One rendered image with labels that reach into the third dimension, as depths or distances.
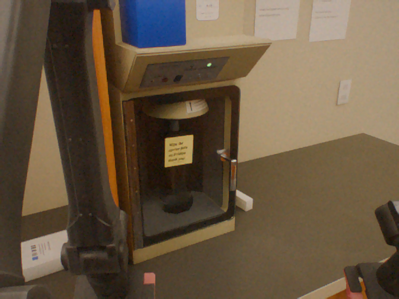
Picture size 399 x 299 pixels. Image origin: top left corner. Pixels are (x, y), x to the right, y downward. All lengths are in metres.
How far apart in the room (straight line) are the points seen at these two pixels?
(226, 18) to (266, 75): 0.69
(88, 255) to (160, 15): 0.44
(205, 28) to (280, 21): 0.72
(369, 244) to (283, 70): 0.79
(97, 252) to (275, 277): 0.58
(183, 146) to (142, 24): 0.34
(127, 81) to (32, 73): 0.54
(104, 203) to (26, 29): 0.29
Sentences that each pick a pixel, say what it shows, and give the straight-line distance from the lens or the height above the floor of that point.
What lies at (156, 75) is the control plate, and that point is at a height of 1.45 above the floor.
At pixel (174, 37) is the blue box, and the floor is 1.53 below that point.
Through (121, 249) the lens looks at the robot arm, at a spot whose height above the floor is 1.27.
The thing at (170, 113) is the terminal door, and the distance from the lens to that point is 0.92.
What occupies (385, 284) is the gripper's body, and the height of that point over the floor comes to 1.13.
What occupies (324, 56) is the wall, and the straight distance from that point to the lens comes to 1.82.
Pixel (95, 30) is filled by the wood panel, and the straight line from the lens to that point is 0.75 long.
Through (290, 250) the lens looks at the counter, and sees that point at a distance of 1.15.
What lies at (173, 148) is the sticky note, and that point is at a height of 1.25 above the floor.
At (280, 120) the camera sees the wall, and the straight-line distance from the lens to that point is 1.74.
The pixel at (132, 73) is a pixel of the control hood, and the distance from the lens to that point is 0.79.
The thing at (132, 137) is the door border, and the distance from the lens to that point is 0.90.
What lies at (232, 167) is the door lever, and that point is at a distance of 1.00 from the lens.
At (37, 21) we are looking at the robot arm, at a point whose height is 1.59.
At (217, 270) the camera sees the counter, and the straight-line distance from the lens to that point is 1.05.
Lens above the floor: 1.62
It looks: 23 degrees down
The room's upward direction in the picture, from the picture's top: straight up
